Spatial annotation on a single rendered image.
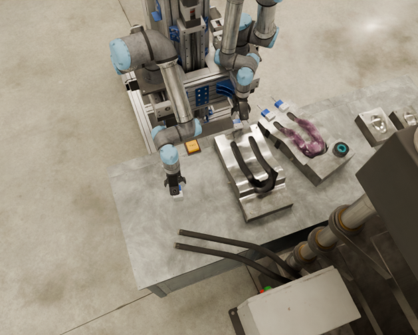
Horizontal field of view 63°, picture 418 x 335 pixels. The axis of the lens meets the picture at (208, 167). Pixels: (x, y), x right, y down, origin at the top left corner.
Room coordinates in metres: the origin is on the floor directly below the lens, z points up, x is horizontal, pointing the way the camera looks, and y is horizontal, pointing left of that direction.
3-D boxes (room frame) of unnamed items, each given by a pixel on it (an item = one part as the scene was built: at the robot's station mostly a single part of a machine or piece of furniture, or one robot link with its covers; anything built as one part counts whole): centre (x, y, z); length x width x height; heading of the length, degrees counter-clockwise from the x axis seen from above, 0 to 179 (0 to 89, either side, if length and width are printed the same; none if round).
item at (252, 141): (0.81, -0.24, 0.92); 0.35 x 0.16 x 0.09; 21
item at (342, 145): (0.89, -0.71, 0.93); 0.08 x 0.08 x 0.04
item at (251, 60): (1.21, -0.19, 1.22); 0.11 x 0.11 x 0.08; 71
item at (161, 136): (0.78, 0.19, 1.22); 0.11 x 0.11 x 0.08; 24
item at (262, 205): (0.79, -0.24, 0.87); 0.50 x 0.26 x 0.14; 21
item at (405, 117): (1.14, -1.18, 0.83); 0.17 x 0.13 x 0.06; 21
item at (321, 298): (0.06, -0.29, 0.74); 0.31 x 0.22 x 1.47; 111
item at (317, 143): (1.00, -0.54, 0.90); 0.26 x 0.18 x 0.08; 38
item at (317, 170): (1.00, -0.54, 0.86); 0.50 x 0.26 x 0.11; 38
